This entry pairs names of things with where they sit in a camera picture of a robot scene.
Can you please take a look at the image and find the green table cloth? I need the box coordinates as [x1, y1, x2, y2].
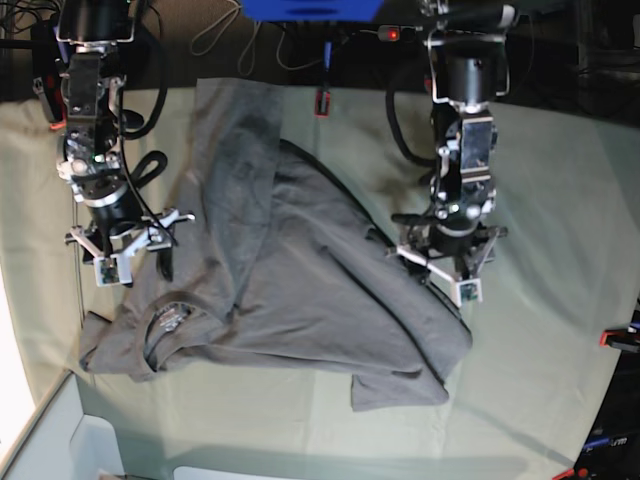
[1, 87, 639, 479]

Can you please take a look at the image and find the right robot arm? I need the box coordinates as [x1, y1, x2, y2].
[56, 1, 195, 287]

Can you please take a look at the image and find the blue plastic object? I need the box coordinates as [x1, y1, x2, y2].
[241, 0, 383, 22]

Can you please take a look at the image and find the red black clamp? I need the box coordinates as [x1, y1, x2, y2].
[599, 322, 640, 354]
[30, 20, 66, 130]
[314, 41, 332, 118]

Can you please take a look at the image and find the red black clamp left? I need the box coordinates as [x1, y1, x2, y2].
[30, 20, 66, 130]

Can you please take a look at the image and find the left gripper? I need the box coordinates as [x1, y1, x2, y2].
[387, 223, 508, 306]

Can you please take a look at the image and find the black power strip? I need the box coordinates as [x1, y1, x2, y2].
[376, 24, 427, 43]

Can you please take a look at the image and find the grey t-shirt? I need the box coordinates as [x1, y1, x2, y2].
[79, 79, 472, 411]

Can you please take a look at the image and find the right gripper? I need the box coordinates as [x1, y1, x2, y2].
[64, 208, 196, 287]

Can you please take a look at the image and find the white bin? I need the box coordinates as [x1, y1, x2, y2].
[1, 370, 126, 480]

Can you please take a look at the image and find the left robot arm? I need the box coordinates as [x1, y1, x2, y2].
[385, 1, 519, 306]

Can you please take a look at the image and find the red black clamp middle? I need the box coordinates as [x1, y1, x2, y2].
[314, 41, 332, 118]

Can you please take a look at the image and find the red black clamp right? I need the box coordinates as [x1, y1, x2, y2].
[599, 322, 640, 354]

